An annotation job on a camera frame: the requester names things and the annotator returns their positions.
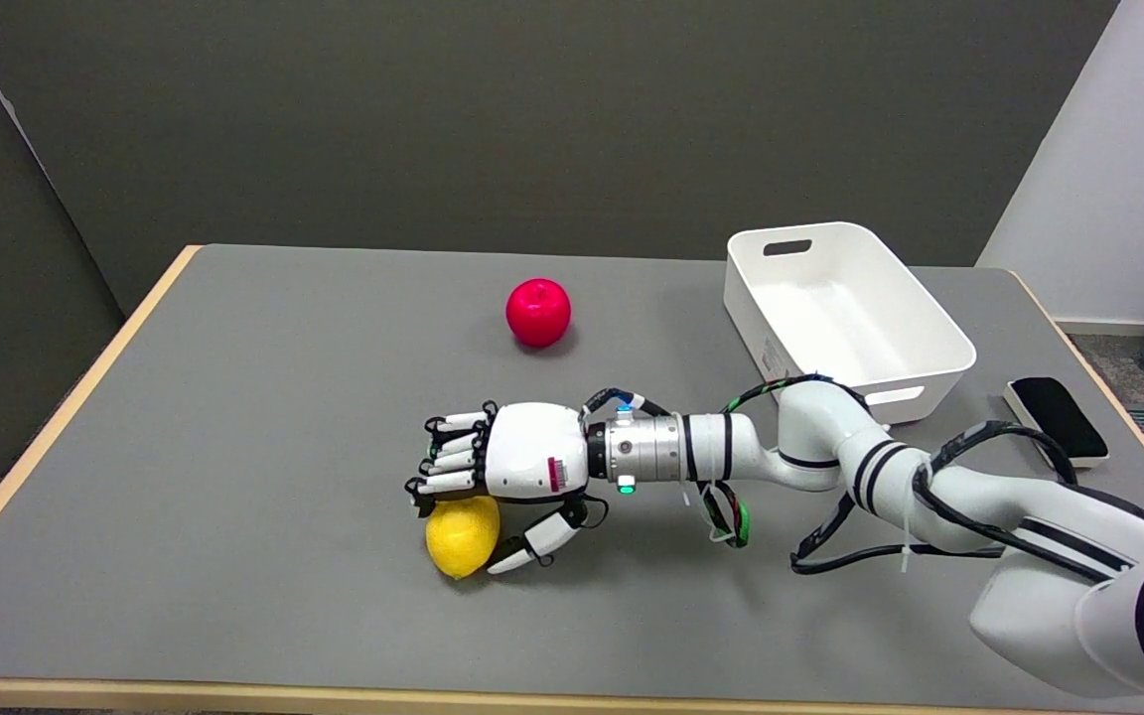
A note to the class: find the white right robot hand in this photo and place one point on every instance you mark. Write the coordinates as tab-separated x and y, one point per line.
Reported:
522	457

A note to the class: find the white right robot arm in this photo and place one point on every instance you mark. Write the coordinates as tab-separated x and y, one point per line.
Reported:
929	497

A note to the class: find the yellow lemon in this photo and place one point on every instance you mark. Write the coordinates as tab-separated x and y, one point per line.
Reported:
461	536

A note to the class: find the black and white flat device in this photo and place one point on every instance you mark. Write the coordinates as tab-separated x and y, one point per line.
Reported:
1057	419

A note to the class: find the red apple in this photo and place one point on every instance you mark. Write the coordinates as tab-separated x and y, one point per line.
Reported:
537	312

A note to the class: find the white plastic bin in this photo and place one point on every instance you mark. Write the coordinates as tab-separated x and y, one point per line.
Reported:
845	318

